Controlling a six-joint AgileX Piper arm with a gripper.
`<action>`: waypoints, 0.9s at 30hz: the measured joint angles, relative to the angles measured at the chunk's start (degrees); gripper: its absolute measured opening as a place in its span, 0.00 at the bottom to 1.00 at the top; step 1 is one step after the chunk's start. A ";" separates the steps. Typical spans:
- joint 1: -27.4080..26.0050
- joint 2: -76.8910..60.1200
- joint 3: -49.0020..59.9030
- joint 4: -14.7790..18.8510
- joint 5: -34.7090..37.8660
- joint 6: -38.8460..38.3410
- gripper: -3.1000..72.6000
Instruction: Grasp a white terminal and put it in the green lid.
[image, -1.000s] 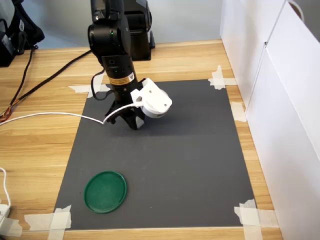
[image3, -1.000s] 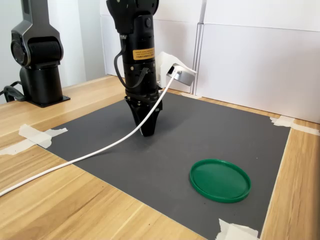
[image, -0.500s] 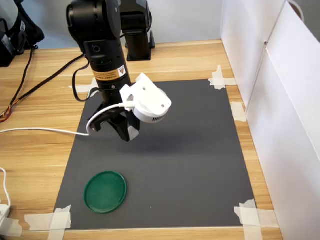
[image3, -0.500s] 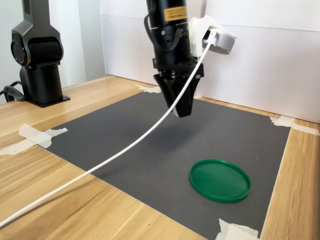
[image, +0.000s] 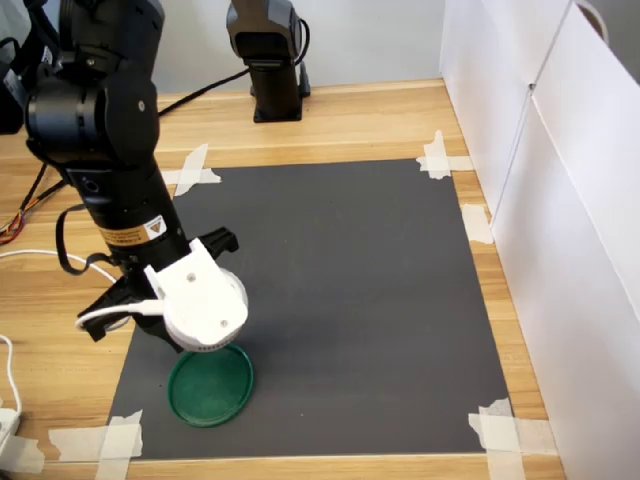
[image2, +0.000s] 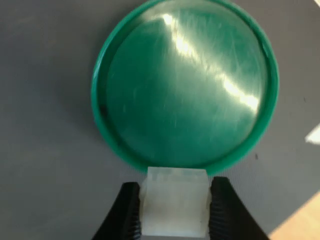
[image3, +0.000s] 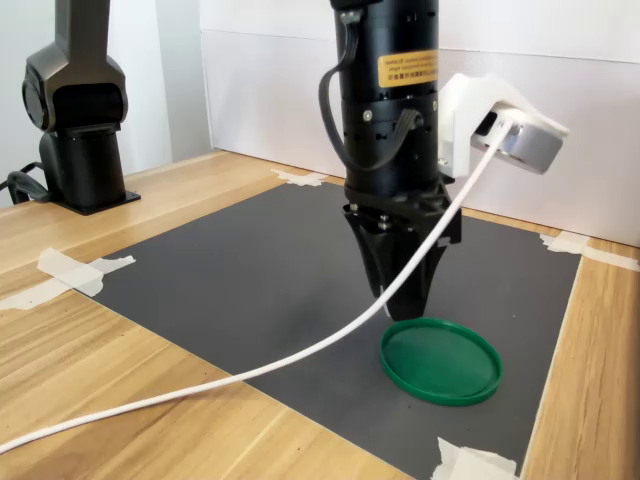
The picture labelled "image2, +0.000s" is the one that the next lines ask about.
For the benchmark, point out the small white plastic terminal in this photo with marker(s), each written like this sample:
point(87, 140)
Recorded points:
point(175, 200)

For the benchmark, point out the round green lid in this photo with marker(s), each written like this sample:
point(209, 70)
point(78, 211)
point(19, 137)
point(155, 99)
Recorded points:
point(185, 87)

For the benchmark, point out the white masking tape piece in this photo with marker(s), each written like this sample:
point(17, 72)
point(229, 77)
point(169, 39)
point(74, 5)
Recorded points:
point(314, 135)

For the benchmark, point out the dark grey mat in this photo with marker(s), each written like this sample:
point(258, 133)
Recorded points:
point(50, 100)

